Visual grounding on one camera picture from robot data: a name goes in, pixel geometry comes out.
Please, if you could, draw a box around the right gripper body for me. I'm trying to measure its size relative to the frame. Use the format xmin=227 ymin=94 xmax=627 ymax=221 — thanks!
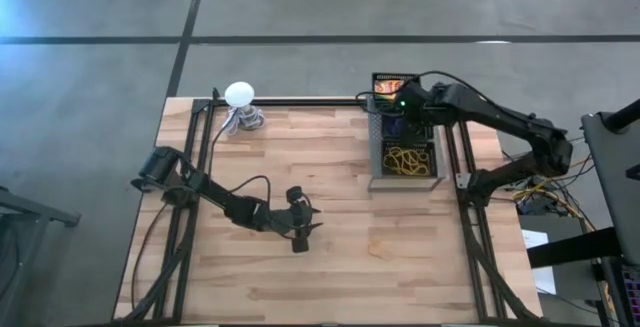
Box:
xmin=393 ymin=79 xmax=442 ymax=141

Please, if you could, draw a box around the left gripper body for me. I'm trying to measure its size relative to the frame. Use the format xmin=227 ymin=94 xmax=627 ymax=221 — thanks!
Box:
xmin=251 ymin=185 xmax=315 ymax=255

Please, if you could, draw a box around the black mesh basket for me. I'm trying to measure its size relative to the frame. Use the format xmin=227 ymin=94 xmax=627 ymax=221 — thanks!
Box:
xmin=371 ymin=71 xmax=422 ymax=103
xmin=380 ymin=139 xmax=438 ymax=179
xmin=378 ymin=108 xmax=436 ymax=142

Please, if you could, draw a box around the yellow cable bundle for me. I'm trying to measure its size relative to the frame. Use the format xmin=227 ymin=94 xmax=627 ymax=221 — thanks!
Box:
xmin=509 ymin=154 xmax=599 ymax=233
xmin=383 ymin=146 xmax=416 ymax=177

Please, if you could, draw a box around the yellow rubber band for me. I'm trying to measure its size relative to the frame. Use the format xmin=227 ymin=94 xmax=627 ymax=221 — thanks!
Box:
xmin=399 ymin=147 xmax=432 ymax=177
xmin=383 ymin=159 xmax=407 ymax=177

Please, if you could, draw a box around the grey perforated metal shelf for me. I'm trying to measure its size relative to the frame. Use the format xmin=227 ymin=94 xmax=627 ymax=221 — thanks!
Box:
xmin=367 ymin=94 xmax=448 ymax=193

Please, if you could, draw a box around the black flat bar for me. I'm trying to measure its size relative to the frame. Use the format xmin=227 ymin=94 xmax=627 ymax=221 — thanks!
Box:
xmin=526 ymin=226 xmax=624 ymax=270

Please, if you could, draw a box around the white paper sheet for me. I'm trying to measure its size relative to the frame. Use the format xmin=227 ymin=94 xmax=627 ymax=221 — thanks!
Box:
xmin=521 ymin=229 xmax=557 ymax=296

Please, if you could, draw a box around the grey metal bench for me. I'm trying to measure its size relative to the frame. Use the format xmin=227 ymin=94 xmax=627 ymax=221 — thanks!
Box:
xmin=0 ymin=185 xmax=82 ymax=327

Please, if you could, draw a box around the backlit keyboard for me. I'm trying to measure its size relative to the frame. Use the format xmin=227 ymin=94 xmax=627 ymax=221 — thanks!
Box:
xmin=621 ymin=265 xmax=640 ymax=324

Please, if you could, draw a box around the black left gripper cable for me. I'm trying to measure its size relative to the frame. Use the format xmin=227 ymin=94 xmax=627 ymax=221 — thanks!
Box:
xmin=227 ymin=174 xmax=274 ymax=203

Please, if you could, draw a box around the black aluminium table frame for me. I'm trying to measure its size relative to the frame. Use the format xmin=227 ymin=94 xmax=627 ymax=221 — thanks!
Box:
xmin=115 ymin=95 xmax=544 ymax=326

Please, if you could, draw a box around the white dome lamp with cord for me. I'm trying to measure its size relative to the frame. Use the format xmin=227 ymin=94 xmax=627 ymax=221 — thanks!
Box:
xmin=221 ymin=81 xmax=267 ymax=136

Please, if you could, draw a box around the brown cable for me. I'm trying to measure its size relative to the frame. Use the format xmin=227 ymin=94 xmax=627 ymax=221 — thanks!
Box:
xmin=130 ymin=201 xmax=169 ymax=313

